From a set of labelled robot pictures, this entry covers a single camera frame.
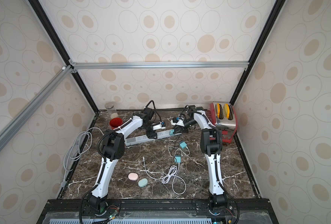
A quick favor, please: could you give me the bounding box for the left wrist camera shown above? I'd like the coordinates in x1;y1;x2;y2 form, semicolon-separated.
152;121;166;131

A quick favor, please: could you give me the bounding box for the clear glass jar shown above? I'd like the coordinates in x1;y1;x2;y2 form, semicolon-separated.
105;102;118;119

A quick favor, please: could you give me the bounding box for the coiled white usb cable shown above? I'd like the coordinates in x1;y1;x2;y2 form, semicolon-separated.
142;156;187;196

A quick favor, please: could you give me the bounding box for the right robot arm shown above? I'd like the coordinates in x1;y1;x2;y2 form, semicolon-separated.
171;105;233;212

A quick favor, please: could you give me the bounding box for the horizontal aluminium rail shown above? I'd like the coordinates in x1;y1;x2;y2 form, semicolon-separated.
70;60;249;70

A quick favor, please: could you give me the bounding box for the pink earbud case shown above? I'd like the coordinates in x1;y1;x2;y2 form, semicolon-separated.
128;173;139;181

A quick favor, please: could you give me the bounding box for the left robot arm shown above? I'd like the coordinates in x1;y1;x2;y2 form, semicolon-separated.
80;100;165;214

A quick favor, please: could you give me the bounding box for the red silver toaster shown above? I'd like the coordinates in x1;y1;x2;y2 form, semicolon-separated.
206;102;237;143

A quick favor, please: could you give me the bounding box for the green earbud case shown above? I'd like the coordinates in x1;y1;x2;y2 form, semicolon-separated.
138;178;148;188

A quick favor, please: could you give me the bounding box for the diagonal aluminium rail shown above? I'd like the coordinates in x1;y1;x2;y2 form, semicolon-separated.
0;65;72;152

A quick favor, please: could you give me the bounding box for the power strip white cord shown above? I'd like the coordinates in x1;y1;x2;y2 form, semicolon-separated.
62;127;104;172

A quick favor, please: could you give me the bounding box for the red metal cup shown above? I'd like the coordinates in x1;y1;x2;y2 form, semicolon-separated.
109;117;123;129

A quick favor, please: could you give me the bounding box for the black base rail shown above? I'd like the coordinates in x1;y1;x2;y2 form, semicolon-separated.
37;199;278;224

